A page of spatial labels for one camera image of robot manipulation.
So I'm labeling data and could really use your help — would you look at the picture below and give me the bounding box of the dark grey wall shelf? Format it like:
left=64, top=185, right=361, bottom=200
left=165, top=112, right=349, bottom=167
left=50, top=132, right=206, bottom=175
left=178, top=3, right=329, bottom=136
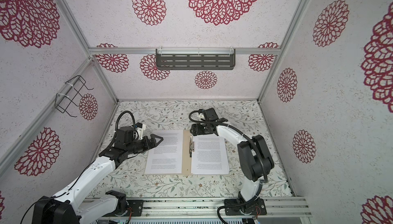
left=156, top=49, right=236, bottom=70

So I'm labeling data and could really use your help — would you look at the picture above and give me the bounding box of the brown cardboard folder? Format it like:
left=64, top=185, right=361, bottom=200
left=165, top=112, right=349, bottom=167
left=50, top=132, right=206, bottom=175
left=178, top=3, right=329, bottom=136
left=144, top=129, right=230, bottom=176

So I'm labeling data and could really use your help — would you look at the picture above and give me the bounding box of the black wire wall rack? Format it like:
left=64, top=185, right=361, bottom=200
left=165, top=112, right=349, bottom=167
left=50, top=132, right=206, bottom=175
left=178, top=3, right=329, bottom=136
left=54, top=75, right=93, bottom=118

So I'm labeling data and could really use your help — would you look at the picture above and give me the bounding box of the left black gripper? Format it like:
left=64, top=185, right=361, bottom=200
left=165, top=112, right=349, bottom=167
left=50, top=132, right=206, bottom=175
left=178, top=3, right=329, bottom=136
left=126, top=132, right=164, bottom=154

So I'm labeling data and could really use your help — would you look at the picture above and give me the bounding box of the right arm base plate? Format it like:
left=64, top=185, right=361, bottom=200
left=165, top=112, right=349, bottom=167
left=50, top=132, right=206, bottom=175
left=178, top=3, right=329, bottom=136
left=224, top=197, right=267, bottom=216

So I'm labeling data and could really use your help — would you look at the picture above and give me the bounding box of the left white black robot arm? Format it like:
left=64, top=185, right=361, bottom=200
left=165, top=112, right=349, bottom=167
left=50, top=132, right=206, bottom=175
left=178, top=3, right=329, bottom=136
left=29, top=110, right=164, bottom=224

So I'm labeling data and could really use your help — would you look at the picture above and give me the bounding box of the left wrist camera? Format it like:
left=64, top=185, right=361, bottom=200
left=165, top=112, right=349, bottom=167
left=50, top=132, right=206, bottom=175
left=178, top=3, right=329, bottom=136
left=114, top=123, right=146, bottom=148

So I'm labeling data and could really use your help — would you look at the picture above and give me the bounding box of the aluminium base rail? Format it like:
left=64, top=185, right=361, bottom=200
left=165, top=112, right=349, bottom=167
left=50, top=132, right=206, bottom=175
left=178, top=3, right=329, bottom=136
left=73, top=196, right=313, bottom=220

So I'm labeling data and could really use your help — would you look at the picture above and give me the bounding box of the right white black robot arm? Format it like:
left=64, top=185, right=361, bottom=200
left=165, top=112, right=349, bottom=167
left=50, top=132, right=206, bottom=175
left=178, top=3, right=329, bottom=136
left=188, top=108, right=275, bottom=224

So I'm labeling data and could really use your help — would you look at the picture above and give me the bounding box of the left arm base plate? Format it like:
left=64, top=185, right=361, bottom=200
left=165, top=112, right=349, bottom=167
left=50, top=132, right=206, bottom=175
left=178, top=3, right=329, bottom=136
left=124, top=199, right=144, bottom=217

